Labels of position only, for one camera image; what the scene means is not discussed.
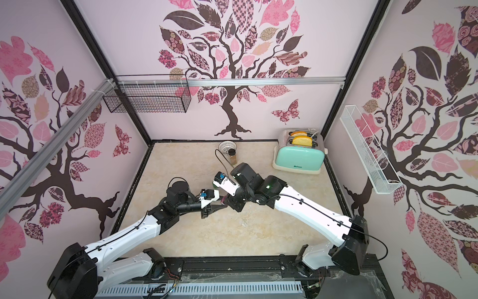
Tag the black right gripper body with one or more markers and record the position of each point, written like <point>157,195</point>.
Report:
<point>234,198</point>

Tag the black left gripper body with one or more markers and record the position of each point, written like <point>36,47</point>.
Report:
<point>205,212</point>

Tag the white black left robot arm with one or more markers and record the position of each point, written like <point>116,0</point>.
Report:
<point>82,272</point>

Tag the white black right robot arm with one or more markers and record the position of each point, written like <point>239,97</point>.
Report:
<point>347,238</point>

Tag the brown spice jar black lid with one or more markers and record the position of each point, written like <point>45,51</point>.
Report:
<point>232,156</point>

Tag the mint green Belinee toaster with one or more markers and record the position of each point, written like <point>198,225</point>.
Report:
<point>296,159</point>

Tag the yellow toast slice front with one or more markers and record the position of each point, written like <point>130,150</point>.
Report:
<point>302,141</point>

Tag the orange toast slice back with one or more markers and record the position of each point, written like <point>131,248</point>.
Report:
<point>298,134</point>

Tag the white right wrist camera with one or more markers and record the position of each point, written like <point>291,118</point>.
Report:
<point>223,182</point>

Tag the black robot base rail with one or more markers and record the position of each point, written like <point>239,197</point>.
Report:
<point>283,267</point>

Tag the white slotted cable duct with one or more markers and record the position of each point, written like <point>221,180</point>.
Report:
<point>202,290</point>

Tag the black wire wall basket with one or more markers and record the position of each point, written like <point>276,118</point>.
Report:
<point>170,95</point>

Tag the white wire wall shelf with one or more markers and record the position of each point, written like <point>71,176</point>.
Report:
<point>361,129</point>

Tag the aluminium rail back wall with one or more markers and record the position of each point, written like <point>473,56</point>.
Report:
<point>242,81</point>

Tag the aluminium rail wall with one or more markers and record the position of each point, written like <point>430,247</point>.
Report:
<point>20,183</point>
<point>242,81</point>

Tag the aluminium rail left wall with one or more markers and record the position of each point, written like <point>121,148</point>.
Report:
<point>20,183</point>

